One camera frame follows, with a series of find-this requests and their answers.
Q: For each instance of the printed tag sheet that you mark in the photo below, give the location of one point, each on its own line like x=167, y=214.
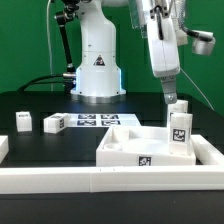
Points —
x=102, y=120

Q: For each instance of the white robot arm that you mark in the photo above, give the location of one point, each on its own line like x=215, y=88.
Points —
x=98, y=78

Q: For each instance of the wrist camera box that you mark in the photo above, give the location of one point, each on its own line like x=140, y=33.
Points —
x=204, y=43

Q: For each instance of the white U-shaped fence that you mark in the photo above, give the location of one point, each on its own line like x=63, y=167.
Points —
x=207, y=175

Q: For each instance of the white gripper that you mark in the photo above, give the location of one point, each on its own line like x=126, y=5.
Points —
x=164, y=56

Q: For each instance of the white square table top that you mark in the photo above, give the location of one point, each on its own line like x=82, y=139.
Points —
x=141, y=146

